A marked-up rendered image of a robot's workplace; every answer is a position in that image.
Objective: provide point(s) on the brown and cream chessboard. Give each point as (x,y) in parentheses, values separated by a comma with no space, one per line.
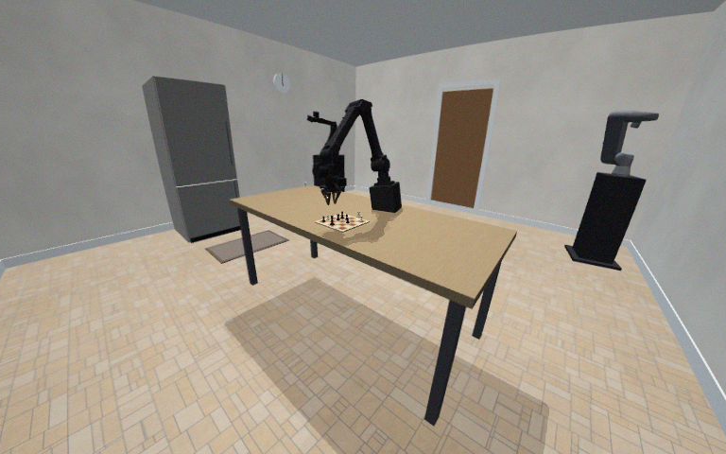
(342,225)

